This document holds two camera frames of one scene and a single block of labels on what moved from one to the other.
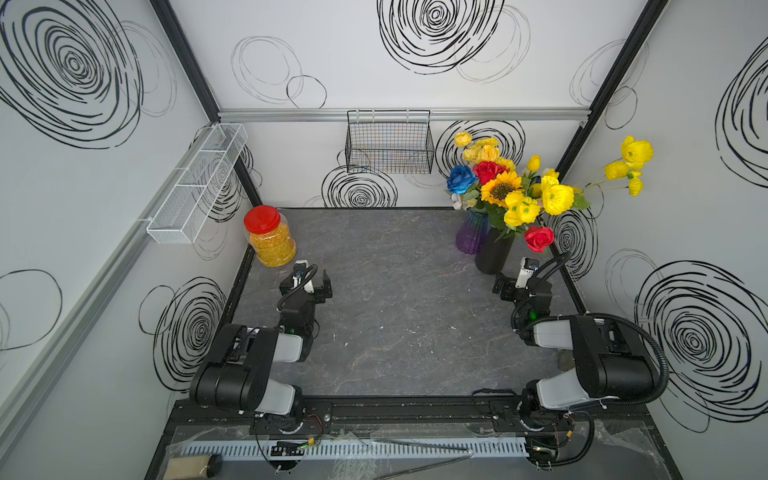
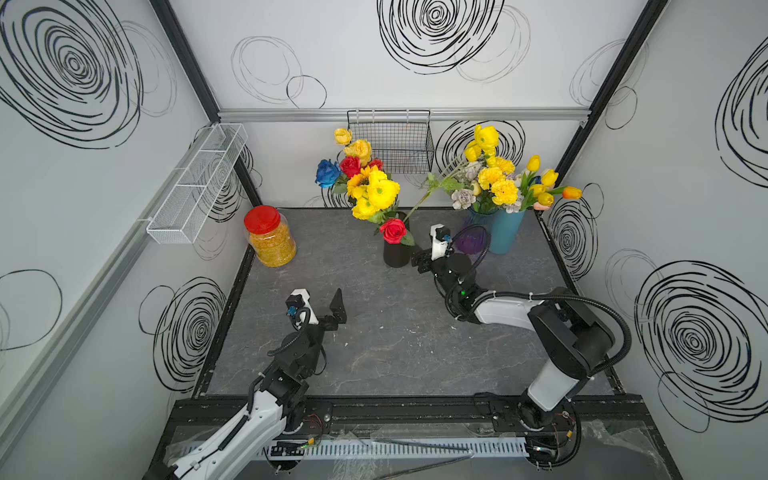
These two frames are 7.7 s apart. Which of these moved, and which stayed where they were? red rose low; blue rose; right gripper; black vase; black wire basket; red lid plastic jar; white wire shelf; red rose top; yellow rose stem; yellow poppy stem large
Moved: blue rose; red rose top; yellow poppy stem large; right gripper; red rose low; black vase; yellow rose stem
Stayed: red lid plastic jar; black wire basket; white wire shelf
